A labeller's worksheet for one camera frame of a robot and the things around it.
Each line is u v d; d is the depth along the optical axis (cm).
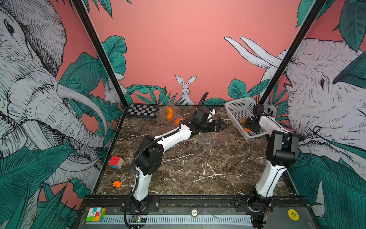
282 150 53
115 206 73
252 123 86
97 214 66
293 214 72
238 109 118
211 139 101
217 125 76
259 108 81
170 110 111
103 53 88
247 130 93
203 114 67
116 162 82
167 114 109
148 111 113
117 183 78
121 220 70
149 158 50
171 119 104
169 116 107
